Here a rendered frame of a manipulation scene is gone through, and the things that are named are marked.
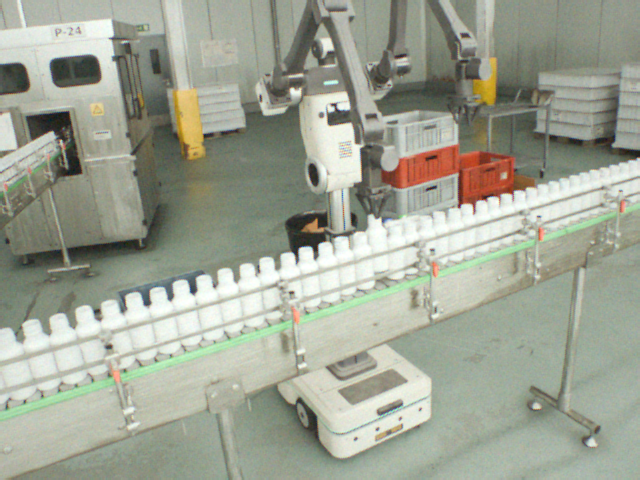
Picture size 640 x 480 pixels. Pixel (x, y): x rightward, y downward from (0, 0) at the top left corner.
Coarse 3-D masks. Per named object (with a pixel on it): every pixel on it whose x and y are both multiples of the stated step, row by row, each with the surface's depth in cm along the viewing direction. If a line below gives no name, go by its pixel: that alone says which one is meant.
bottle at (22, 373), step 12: (0, 336) 114; (12, 336) 116; (0, 348) 115; (12, 348) 115; (0, 360) 114; (24, 360) 118; (12, 372) 116; (24, 372) 118; (12, 384) 117; (12, 396) 118; (24, 396) 118
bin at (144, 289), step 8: (192, 272) 195; (200, 272) 196; (160, 280) 190; (168, 280) 191; (176, 280) 192; (192, 280) 195; (128, 288) 185; (136, 288) 186; (144, 288) 188; (152, 288) 189; (168, 288) 192; (192, 288) 196; (120, 296) 184; (144, 296) 188; (168, 296) 193; (120, 304) 181; (144, 304) 189; (248, 400) 159; (184, 432) 152
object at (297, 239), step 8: (296, 216) 348; (304, 216) 352; (312, 216) 355; (320, 216) 356; (352, 216) 342; (288, 224) 339; (296, 224) 349; (304, 224) 354; (320, 224) 357; (352, 224) 323; (288, 232) 327; (296, 232) 319; (304, 232) 316; (320, 232) 314; (296, 240) 323; (304, 240) 319; (312, 240) 317; (320, 240) 316; (296, 248) 326; (312, 248) 319; (296, 256) 330
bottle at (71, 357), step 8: (56, 320) 122; (64, 320) 120; (56, 328) 119; (64, 328) 120; (72, 328) 123; (56, 336) 119; (64, 336) 120; (72, 336) 121; (56, 344) 119; (56, 352) 120; (64, 352) 120; (72, 352) 121; (80, 352) 124; (56, 360) 122; (64, 360) 121; (72, 360) 122; (80, 360) 123; (64, 368) 122; (64, 376) 122; (72, 376) 122; (80, 376) 124
